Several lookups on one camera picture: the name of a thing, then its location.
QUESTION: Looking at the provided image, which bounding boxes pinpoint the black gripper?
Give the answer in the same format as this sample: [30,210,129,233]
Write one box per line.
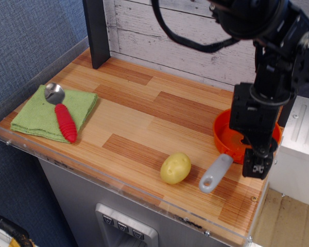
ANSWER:
[229,82,280,179]

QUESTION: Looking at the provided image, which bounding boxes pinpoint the orange pan with grey handle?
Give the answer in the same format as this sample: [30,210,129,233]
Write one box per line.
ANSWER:
[199,110,282,194]

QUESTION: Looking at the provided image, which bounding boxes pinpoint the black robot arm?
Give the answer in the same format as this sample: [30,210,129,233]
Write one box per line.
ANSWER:
[213,1,309,179]

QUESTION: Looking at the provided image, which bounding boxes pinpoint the yellow plastic potato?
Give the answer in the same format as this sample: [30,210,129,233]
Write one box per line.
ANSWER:
[160,152,192,185]

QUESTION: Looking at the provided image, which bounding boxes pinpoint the white toy sink unit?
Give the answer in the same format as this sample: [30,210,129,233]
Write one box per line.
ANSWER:
[268,96,309,205]

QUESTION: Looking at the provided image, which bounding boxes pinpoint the clear acrylic table guard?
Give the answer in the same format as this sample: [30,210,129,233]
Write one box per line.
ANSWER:
[0,39,268,246]

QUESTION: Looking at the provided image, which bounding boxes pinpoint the silver dispenser button panel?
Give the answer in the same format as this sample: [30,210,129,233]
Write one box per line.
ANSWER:
[95,203,159,246]

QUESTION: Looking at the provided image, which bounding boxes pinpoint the grey toy fridge cabinet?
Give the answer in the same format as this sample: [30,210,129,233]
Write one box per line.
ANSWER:
[37,157,237,247]

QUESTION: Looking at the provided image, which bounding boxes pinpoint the green folded cloth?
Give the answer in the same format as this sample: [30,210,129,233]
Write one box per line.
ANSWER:
[10,85,98,143]

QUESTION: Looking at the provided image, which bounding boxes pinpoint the yellow object bottom left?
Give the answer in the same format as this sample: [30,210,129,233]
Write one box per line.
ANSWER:
[8,238,35,247]

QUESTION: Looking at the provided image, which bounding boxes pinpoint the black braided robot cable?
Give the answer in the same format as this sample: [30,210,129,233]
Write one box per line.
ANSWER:
[150,0,242,54]

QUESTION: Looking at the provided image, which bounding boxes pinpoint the spoon with red handle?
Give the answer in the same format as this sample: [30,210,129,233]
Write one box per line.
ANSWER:
[44,83,77,143]

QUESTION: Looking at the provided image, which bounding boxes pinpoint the black left frame post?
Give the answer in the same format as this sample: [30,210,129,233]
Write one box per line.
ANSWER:
[82,0,111,69]

